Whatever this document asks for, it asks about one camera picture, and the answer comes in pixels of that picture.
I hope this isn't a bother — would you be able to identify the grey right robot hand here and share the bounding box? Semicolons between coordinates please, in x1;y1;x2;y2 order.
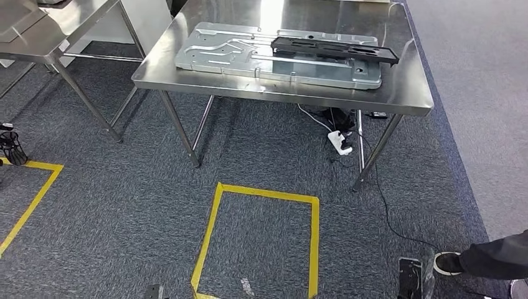
397;247;436;299

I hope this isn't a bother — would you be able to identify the white power cable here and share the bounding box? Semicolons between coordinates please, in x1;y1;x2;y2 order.
296;103;333;134

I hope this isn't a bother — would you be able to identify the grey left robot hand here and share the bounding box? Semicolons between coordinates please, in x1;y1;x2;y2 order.
143;283;165;299

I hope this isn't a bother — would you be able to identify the white cabinet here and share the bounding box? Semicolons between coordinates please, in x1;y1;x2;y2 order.
0;0;173;69

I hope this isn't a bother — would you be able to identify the black plastic panel part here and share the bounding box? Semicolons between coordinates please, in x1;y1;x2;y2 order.
270;36;400;65

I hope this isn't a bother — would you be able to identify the person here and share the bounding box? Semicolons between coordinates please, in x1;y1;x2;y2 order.
433;229;528;282

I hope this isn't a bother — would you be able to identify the chrome wire frame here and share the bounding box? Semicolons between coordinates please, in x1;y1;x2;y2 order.
510;278;528;299

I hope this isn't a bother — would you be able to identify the white power strip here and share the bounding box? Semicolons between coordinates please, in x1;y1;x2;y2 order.
327;130;354;157

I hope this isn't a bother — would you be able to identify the black cable bundle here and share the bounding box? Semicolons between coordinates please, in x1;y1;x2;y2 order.
318;106;357;134

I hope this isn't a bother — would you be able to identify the stainless steel workbench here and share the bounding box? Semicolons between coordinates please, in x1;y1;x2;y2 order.
131;0;435;192

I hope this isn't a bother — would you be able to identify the black wire tripod stand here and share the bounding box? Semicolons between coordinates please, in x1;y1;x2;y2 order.
0;122;29;167

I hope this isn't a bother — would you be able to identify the stainless steel side table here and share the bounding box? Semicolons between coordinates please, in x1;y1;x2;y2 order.
0;0;147;144

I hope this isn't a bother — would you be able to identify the long black floor cable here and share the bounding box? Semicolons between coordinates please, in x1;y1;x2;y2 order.
329;123;442;252

